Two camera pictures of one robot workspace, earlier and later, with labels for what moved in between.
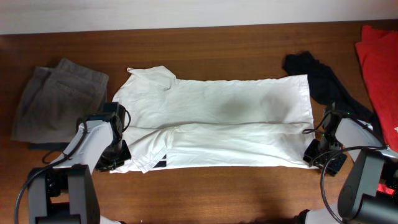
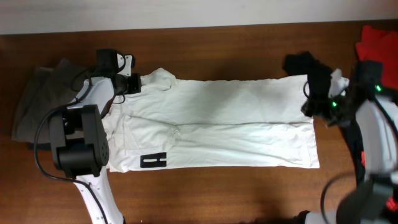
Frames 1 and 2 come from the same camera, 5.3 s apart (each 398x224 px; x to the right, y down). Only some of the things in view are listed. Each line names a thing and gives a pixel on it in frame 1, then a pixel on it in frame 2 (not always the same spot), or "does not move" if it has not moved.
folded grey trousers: [53, 99] does not move
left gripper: [125, 155] → [135, 87]
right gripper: [309, 154] → [315, 106]
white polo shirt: [180, 123] does not move
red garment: [378, 50] does not move
